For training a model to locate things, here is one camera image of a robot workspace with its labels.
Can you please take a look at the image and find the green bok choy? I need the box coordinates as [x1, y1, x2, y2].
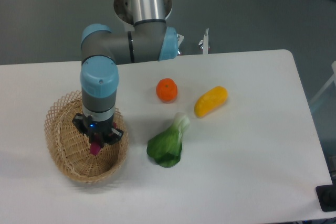
[146, 112, 190, 168]

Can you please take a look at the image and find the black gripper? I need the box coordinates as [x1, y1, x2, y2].
[72, 113, 124, 145]

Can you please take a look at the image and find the white clamp post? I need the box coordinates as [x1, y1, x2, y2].
[198, 28, 211, 55]

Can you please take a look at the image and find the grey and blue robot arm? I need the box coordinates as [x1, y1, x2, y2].
[72, 0, 178, 147]

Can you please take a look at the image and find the yellow mango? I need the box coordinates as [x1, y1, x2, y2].
[194, 86, 228, 118]

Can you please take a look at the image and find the woven wicker basket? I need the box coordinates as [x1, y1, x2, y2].
[45, 90, 129, 183]

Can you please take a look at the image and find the white frame at right edge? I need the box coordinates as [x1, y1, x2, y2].
[309, 61, 335, 113]

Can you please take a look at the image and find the white metal base frame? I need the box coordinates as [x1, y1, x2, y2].
[177, 34, 184, 56]

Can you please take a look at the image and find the purple sweet potato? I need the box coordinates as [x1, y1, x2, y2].
[90, 134, 102, 156]

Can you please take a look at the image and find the black device at table corner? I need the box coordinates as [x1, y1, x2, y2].
[316, 184, 335, 212]

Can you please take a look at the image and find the orange mandarin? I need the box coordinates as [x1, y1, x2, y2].
[156, 78, 178, 103]

